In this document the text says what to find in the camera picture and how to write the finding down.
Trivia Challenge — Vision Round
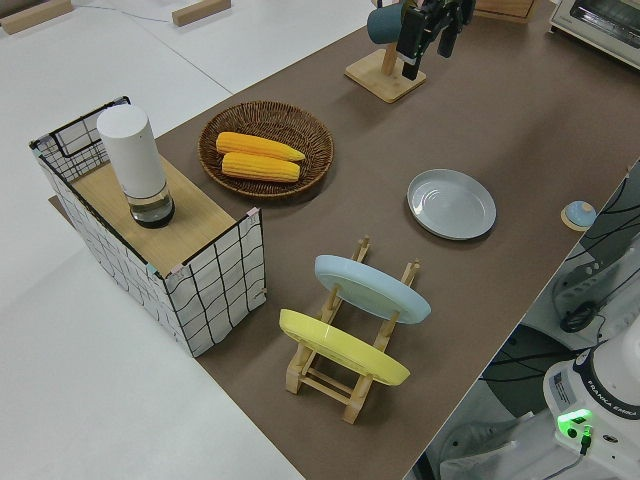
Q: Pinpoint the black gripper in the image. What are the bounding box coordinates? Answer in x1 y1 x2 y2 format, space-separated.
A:
397 0 476 81

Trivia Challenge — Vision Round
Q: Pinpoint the gray plate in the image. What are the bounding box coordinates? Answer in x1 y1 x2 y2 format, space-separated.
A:
406 168 498 242

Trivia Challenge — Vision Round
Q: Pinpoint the light blue plate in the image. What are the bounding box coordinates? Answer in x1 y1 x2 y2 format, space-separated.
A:
314 254 432 325

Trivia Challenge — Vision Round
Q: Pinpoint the yellow plate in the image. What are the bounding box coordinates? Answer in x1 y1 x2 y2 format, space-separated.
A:
278 308 412 386

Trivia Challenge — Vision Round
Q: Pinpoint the wooden plate rack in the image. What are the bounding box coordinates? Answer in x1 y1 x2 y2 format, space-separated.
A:
284 234 422 425

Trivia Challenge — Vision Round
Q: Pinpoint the dark teal mug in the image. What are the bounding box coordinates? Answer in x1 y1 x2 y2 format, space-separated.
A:
367 3 409 45

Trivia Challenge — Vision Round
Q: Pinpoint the wooden mug tree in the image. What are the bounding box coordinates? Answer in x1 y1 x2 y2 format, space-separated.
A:
343 0 428 105

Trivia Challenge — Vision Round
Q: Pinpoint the wooden drawer cabinet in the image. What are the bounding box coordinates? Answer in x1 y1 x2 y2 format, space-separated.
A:
472 0 541 25

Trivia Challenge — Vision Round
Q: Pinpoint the brown wicker basket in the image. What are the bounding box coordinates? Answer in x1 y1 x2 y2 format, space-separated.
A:
198 101 335 201

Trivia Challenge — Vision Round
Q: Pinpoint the cream toaster oven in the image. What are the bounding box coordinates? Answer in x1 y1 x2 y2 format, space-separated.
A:
547 0 640 71

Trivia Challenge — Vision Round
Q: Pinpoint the yellow corn cob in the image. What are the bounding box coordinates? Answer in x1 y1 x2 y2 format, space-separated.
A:
215 131 307 164
220 152 302 184

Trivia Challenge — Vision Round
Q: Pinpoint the blue dome bell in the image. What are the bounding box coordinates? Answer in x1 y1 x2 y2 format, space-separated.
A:
559 199 596 231

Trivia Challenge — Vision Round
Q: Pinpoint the wooden block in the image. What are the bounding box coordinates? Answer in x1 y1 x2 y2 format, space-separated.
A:
0 0 74 36
171 0 234 27

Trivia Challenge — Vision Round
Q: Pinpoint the white cylindrical container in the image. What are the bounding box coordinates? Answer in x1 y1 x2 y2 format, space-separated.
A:
96 103 176 230

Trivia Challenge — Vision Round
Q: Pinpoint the coiled black cable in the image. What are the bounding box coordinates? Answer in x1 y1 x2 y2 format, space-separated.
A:
559 301 597 335

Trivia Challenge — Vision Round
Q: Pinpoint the wire grid shelf box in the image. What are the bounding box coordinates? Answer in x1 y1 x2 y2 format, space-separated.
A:
28 94 266 359

